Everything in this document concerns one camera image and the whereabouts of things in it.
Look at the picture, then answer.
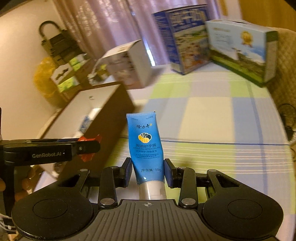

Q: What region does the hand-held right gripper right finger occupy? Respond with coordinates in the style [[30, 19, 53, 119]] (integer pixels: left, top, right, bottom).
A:
[[164, 159, 241, 208]]

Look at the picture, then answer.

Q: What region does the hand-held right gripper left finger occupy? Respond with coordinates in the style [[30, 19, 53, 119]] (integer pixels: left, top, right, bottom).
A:
[[58, 158, 133, 208]]

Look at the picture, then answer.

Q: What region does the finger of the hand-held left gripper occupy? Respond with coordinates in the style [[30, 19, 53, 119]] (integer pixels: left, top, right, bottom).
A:
[[30, 138, 80, 143], [71, 140, 101, 156]]

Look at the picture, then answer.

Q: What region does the red snack packet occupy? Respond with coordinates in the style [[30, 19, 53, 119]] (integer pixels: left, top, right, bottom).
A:
[[77, 134, 102, 163]]

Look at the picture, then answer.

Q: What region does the blue hand cream tube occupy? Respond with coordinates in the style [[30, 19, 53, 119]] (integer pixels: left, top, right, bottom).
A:
[[126, 112, 167, 200]]

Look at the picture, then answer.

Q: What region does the brown cardboard box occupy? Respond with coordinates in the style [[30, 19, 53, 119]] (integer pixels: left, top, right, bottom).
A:
[[40, 83, 136, 186]]

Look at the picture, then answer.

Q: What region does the person's left hand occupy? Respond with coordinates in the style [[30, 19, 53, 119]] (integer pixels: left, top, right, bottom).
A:
[[14, 167, 40, 202]]

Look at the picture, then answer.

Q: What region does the stack of green tissue packs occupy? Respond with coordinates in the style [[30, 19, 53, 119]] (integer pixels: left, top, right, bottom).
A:
[[51, 54, 93, 93]]

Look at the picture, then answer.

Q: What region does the yellow plastic bag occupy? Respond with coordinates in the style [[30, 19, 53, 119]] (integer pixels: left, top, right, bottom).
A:
[[33, 57, 57, 102]]

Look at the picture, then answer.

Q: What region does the checkered tablecloth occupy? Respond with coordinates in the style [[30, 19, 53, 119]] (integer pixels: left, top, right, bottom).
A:
[[35, 64, 292, 202]]

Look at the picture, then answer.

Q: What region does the white humidifier box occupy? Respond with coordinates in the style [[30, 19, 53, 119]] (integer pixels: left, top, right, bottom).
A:
[[100, 39, 154, 90]]

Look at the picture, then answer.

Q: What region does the pink curtain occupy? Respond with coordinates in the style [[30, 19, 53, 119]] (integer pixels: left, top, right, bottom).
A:
[[52, 0, 243, 77]]

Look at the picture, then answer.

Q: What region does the dark blue milk carton box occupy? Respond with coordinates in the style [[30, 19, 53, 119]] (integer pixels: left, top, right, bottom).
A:
[[151, 5, 211, 75]]

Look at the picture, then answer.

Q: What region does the light blue cow milk box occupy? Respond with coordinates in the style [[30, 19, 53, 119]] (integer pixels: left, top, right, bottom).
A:
[[205, 19, 279, 87]]

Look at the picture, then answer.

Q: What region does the quilted beige chair cover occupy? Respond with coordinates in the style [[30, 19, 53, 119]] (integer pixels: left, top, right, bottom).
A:
[[266, 27, 296, 144]]

